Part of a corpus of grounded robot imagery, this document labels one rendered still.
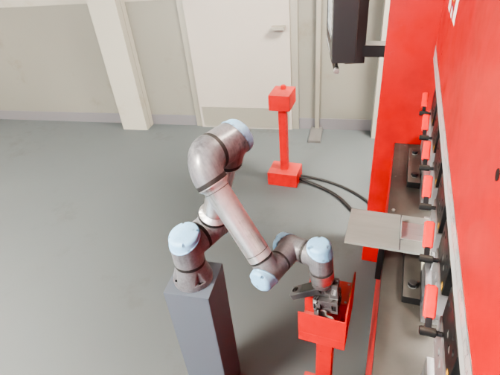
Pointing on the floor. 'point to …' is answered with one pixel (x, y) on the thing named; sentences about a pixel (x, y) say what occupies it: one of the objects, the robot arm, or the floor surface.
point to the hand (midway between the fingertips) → (320, 319)
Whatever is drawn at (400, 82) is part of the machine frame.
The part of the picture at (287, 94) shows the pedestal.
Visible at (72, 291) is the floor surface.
